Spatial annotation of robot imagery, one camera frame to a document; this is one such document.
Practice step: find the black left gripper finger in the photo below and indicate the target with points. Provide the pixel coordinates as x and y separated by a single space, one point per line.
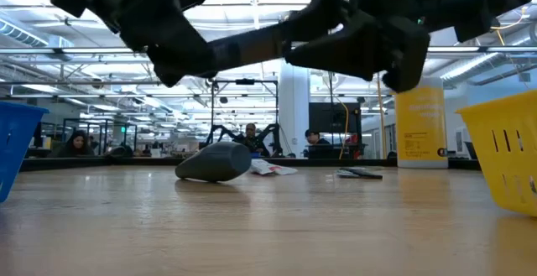
176 68
159 24

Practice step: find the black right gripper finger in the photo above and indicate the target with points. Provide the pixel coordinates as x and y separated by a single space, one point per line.
377 45
323 7

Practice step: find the black comb packet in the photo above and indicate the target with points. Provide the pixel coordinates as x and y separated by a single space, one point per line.
363 173

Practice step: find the black background robot arm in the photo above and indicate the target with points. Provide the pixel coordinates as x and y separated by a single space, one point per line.
270 135
220 135

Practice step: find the black monitor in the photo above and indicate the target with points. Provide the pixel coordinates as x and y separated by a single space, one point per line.
331 116

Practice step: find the yellow white wipes canister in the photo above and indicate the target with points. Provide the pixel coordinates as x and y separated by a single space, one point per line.
421 129

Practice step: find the person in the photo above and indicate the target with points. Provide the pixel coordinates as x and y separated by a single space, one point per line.
251 139
77 144
315 142

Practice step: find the white pillar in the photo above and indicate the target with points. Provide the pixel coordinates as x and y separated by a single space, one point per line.
293 112

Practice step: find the yellow plastic basket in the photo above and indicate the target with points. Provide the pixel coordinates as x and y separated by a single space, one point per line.
503 162

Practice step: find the blue plastic basket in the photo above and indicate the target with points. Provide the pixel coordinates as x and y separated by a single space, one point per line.
17 150

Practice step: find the black aluminium table frame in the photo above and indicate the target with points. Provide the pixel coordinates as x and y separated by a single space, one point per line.
126 162

